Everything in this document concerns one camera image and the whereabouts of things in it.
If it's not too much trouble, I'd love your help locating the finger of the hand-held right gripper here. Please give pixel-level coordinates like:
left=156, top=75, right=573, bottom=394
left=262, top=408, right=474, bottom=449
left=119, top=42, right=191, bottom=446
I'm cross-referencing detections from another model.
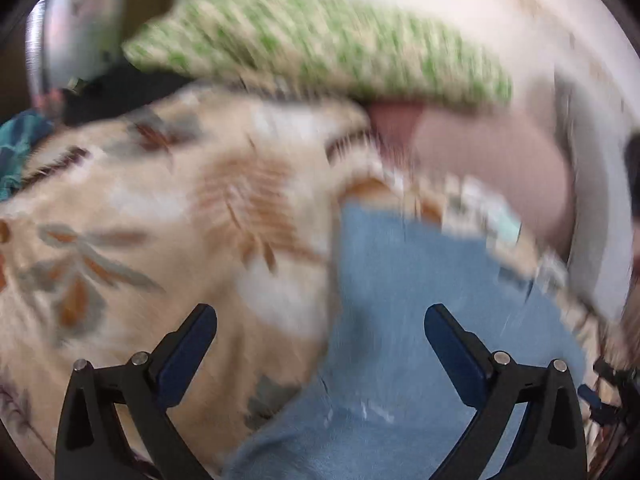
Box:
left=577, top=357, right=640, bottom=427

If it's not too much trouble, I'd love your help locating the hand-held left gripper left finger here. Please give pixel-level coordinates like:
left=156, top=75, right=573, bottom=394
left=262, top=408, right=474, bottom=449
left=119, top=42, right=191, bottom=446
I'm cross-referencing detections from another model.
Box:
left=54, top=303, right=219, bottom=480

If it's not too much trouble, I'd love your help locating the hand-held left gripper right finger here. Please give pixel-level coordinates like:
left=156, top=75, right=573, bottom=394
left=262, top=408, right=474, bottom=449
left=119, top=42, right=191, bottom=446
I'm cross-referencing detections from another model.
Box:
left=423, top=303, right=587, bottom=480

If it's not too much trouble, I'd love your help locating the light blue knitted garment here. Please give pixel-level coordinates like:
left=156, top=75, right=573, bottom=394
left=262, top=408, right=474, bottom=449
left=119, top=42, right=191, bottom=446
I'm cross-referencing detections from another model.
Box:
left=220, top=199, right=589, bottom=480

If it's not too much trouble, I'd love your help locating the beige leaf print blanket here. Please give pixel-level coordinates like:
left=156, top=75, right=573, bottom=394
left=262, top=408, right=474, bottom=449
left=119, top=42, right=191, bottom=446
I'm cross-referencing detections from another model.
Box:
left=0, top=82, right=636, bottom=480

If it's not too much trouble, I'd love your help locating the white teal patterned cloth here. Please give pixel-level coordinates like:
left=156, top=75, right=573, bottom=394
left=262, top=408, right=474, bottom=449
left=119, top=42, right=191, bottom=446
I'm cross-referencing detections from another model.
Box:
left=445, top=174, right=568, bottom=293

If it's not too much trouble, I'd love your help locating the grey cushion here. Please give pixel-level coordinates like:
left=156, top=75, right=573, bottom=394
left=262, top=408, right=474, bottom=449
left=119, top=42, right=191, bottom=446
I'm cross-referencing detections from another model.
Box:
left=552, top=75, right=632, bottom=322

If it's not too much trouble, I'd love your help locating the pink pillow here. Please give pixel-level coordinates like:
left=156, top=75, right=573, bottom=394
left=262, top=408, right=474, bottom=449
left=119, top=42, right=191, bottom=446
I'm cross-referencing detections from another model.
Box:
left=367, top=100, right=577, bottom=247

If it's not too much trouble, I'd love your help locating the teal blue patterned cloth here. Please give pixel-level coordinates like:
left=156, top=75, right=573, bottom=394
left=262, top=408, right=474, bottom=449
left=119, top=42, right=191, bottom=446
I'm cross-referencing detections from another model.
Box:
left=0, top=110, right=57, bottom=202

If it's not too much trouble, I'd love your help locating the black cloth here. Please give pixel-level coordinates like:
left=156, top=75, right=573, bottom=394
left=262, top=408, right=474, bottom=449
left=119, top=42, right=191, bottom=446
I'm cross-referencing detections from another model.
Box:
left=61, top=64, right=197, bottom=127

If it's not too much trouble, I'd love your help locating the shiny metal pole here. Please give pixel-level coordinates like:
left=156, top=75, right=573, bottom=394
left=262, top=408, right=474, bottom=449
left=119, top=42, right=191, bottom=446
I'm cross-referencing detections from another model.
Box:
left=25, top=0, right=68, bottom=103

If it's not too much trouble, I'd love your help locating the green white patterned pillow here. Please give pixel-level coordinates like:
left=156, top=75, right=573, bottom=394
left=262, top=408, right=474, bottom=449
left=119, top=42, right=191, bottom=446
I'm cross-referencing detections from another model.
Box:
left=122, top=0, right=514, bottom=109

